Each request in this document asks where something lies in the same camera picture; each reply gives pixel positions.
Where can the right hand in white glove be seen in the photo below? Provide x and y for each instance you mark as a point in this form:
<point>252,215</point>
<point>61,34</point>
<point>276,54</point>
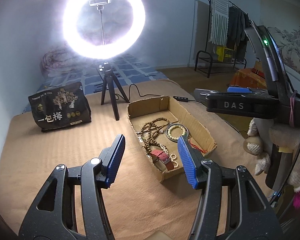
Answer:
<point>277,150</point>

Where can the folded floral quilt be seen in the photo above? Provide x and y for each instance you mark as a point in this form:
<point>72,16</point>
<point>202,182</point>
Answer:
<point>61,60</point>

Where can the black tripod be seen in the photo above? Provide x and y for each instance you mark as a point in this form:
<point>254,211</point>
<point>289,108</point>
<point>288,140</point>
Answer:
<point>109,80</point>

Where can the dark metal bangle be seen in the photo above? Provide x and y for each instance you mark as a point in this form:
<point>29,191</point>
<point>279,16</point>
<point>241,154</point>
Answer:
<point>176,130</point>

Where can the black snack bag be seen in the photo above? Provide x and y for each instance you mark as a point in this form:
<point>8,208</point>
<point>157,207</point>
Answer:
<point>60,107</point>

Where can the phone holder clamp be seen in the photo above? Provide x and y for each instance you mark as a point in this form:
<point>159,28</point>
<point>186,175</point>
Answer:
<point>99,5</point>

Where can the dark hanging clothes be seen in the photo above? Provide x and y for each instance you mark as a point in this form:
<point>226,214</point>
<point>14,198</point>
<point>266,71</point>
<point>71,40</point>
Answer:
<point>237,39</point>

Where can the cardboard box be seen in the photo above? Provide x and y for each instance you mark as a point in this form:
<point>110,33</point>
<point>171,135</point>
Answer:
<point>158,123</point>

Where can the striped white towel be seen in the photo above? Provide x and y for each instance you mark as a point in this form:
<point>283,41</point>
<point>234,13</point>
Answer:
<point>219,22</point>

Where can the blue patterned bed sheet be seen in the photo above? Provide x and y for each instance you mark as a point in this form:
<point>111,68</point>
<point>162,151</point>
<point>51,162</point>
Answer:
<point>127,68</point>

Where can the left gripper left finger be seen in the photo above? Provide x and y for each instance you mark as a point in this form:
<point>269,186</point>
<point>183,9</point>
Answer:
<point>111,159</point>

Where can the black clothes rack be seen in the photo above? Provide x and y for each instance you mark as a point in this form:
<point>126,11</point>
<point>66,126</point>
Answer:
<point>226,41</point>

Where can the red strap wristwatch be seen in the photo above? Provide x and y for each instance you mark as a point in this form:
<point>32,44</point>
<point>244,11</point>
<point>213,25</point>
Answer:
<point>161,160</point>

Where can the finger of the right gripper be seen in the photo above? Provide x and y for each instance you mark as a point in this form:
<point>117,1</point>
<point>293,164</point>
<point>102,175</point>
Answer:
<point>240,90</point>

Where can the yellow box on rack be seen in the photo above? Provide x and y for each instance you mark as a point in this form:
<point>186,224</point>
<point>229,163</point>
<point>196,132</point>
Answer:
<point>224,54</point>

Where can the ring light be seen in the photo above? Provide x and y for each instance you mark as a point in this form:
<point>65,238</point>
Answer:
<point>70,21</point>

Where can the orange cloth stool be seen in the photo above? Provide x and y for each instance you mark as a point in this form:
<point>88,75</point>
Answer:
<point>250,77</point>

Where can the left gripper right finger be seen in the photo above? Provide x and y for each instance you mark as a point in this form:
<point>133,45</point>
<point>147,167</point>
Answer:
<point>191,159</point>

